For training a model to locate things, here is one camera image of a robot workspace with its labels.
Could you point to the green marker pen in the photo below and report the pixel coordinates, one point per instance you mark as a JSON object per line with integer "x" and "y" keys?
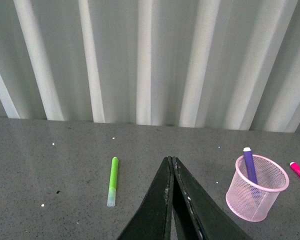
{"x": 112, "y": 188}

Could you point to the pink mesh pen cup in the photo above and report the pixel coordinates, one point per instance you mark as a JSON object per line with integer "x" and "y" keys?
{"x": 251, "y": 201}

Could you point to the white pleated curtain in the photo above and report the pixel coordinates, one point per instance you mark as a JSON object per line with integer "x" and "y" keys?
{"x": 226, "y": 64}

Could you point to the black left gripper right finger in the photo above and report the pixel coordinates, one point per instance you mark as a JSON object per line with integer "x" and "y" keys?
{"x": 197, "y": 216}

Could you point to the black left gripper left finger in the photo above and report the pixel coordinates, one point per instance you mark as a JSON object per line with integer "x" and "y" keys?
{"x": 152, "y": 220}

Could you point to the purple marker pen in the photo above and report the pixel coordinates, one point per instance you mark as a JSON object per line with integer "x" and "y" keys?
{"x": 251, "y": 171}

